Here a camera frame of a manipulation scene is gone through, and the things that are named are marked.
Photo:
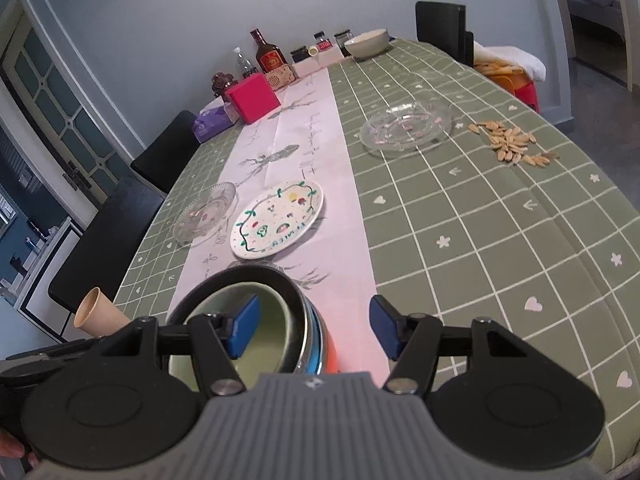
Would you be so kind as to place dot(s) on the purple tissue pack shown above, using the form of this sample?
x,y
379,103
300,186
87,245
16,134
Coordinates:
x,y
215,122

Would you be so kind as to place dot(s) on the red label ink bottle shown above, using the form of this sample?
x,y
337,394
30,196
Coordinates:
x,y
323,42

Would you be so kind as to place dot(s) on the dark lid glass jar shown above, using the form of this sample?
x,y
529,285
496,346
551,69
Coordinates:
x,y
343,39

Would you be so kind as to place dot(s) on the black chair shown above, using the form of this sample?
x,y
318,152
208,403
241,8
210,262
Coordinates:
x,y
440,27
165,152
105,250

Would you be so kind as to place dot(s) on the black jar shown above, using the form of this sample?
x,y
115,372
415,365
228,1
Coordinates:
x,y
298,54

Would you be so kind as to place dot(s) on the pink box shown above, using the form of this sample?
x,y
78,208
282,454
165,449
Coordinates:
x,y
252,100

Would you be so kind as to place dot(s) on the green ceramic bowl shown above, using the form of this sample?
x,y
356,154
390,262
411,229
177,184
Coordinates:
x,y
272,330

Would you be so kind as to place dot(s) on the clear water bottle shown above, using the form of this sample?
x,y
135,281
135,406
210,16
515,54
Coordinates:
x,y
244,66

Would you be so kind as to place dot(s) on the blue steel bowl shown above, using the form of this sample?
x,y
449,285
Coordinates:
x,y
297,310

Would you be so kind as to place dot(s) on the cream ceramic bowl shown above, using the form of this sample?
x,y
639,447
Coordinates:
x,y
367,45

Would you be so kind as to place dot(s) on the dark liquor bottle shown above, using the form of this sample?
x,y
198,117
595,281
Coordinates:
x,y
269,57

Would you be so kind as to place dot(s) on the glass-paned door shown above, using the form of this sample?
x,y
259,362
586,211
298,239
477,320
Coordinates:
x,y
55,95

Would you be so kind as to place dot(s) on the perforated wooden box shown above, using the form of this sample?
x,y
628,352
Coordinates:
x,y
280,76

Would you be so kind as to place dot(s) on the orange steel bowl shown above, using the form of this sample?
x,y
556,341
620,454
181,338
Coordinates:
x,y
329,350

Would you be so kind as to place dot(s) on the white fruit-painted plate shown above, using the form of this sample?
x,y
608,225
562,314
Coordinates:
x,y
277,217

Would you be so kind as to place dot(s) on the brown ornament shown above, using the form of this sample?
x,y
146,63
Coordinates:
x,y
222,85

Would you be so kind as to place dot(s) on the person's left hand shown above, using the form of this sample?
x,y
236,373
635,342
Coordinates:
x,y
10,447

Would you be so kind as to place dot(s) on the white box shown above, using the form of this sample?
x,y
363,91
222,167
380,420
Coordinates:
x,y
320,64

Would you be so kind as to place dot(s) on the white deer-print table runner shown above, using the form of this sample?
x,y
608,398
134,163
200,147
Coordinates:
x,y
310,160

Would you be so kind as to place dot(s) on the pile of melon seeds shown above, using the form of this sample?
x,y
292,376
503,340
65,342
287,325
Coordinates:
x,y
510,142

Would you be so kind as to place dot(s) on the orange plastic stool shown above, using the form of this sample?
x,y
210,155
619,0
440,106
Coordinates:
x,y
522,91

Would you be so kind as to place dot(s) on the green checked tablecloth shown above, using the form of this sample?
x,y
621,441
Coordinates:
x,y
475,235

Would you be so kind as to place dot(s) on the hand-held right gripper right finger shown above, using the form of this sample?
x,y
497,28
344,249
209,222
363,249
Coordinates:
x,y
386,327

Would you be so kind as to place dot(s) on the clear glass plate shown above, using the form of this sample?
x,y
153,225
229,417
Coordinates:
x,y
405,125
205,215

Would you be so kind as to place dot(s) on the beige paper cup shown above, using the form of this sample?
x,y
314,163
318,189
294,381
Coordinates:
x,y
102,317

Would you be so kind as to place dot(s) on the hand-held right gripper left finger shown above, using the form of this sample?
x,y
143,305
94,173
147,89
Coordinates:
x,y
244,327

